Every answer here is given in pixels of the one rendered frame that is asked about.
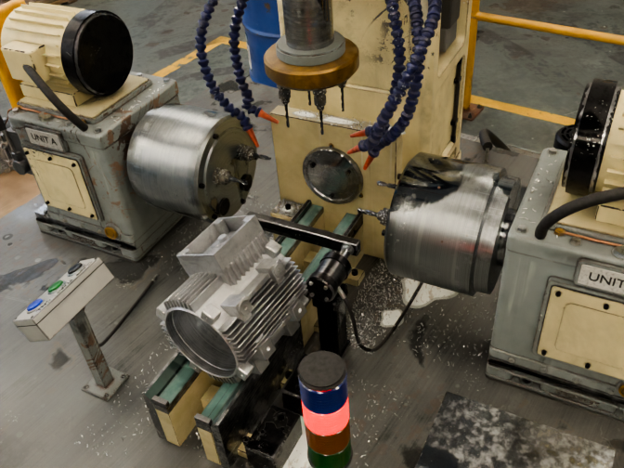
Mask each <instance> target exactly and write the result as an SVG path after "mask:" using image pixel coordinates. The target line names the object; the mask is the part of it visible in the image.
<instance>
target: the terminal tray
mask: <svg viewBox="0 0 624 468"><path fill-rule="evenodd" d="M246 217H249V218H248V219H247V220H244V219H245V218H246ZM219 219H220V221H219V222H216V221H217V220H219ZM267 244H268V240H267V237H266V235H265V232H264V230H263V229H262V227H261V225H260V223H259V222H258V220H257V218H256V216H255V215H243V216H231V217H219V218H217V219H216V220H215V221H214V222H213V223H212V224H211V225H210V226H209V227H208V228H207V229H205V230H204V231H203V232H202V233H201V234H200V235H199V236H198V237H197V238H196V239H195V240H193V241H192V242H191V243H190V244H189V245H188V246H187V247H186V248H184V249H183V250H182V251H181V252H180V253H179V254H178V255H177V256H176V257H177V258H178V260H179V262H180V263H181V265H182V267H183V268H184V269H185V271H186V272H187V274H188V275H189V276H191V275H193V274H194V273H195V274H196V273H197V272H198V273H200V272H201V273H202V272H204V273H206V272H208V273H209V274H210V273H212V274H216V276H217V277H218V276H219V275H220V276H221V278H222V279H223V281H224V282H225V283H226V284H228V285H229V286H232V285H237V284H238V283H237V280H241V276H246V273H245V272H246V271H248V272H249V271H250V267H254V263H258V260H257V259H258V258H259V259H262V258H263V256H262V254H266V252H265V246H266V245H267ZM213 249H215V251H213V252H211V251H212V250H213ZM185 250H187V251H186V252H185V253H183V251H185Z"/></svg>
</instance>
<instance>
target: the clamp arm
mask: <svg viewBox="0 0 624 468"><path fill-rule="evenodd" d="M246 215H255V216H256V218H257V220H258V222H259V223H260V225H261V227H262V229H263V230H264V231H267V232H270V233H274V234H278V235H281V236H284V237H287V238H291V239H295V240H298V241H304V242H307V243H311V244H314V245H317V246H321V247H324V248H328V249H331V250H334V251H338V252H340V251H341V249H342V248H344V247H345V248H347V249H349V247H351V248H350V250H349V251H350V253H351V252H352V253H351V255H354V256H358V254H359V253H360V251H361V248H360V240H358V239H354V238H350V237H346V236H344V235H340V234H336V233H332V232H330V231H329V230H325V229H324V230H322V229H318V228H314V227H309V226H305V225H301V224H297V223H294V222H291V221H287V220H283V219H280V218H277V217H273V216H269V215H265V214H262V213H256V212H252V211H249V212H248V213H247V214H246Z"/></svg>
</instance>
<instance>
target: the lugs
mask: <svg viewBox="0 0 624 468"><path fill-rule="evenodd" d="M281 249H282V246H281V245H280V244H278V243H277V242H275V241H274V240H271V241H270V242H269V243H268V244H267V245H266V246H265V252H266V254H267V255H269V256H270V257H271V258H276V257H277V256H278V255H279V254H280V252H281ZM301 300H302V302H303V304H304V306H305V307H306V306H307V304H308V302H309V298H307V297H306V296H303V297H302V298H301ZM163 302H164V301H163ZM163 302H162V303H161V304H160V305H159V306H158V307H157V310H156V316H157V317H159V318H160V319H162V320H163V321H164V317H165V313H166V312H167V310H166V308H165V306H164V304H163ZM220 315H221V310H220V309H218V308H217V307H216V306H214V305H213V304H211V303H209V304H208V305H207V306H206V307H205V308H204V309H203V310H202V312H201V318H202V319H204V320H205V321H207V322H208V323H209V324H211V325H214V323H215V322H216V321H217V320H218V319H219V318H220ZM189 366H190V367H191V368H192V369H194V370H195V371H196V372H198V373H200V372H201V371H202V370H201V369H199V368H198V367H196V366H195V365H194V364H192V363H191V362H189ZM253 369H254V365H252V364H251V363H250V362H247V363H246V364H241V365H240V367H239V368H238V369H237V372H236V375H237V376H239V377H240V378H241V379H242V380H243V381H245V380H246V379H247V378H248V377H249V376H250V374H251V373H252V371H253Z"/></svg>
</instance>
